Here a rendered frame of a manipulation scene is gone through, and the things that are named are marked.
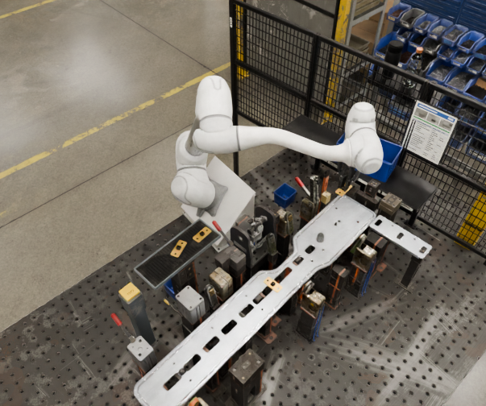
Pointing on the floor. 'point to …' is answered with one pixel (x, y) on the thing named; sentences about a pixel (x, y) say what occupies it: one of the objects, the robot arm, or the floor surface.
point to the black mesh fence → (374, 108)
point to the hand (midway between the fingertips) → (345, 183)
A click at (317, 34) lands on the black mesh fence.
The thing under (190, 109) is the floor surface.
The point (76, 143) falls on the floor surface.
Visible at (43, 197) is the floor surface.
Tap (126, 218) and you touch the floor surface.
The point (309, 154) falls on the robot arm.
